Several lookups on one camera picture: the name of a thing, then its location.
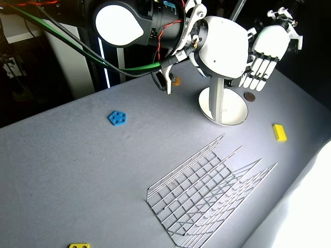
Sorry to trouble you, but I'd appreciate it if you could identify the yellow rectangular block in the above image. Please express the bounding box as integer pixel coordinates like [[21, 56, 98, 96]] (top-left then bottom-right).
[[273, 123, 288, 142]]

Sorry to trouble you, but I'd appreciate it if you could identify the grey table cloth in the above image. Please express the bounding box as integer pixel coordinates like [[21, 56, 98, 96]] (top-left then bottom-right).
[[0, 60, 331, 248]]

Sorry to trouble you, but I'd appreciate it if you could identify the wire dish rack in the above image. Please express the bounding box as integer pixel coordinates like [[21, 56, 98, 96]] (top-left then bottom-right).
[[146, 133, 279, 248]]

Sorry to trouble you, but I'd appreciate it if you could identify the white plate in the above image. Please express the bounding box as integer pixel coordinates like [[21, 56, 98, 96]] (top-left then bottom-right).
[[209, 76, 225, 125], [198, 86, 249, 127]]

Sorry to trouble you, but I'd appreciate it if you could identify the blue pentagon block with holes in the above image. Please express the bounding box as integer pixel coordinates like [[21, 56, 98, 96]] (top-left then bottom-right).
[[108, 110, 128, 127]]

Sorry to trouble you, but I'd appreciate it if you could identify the white backdrop sheet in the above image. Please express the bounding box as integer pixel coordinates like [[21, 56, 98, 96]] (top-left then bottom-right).
[[242, 141, 331, 248]]

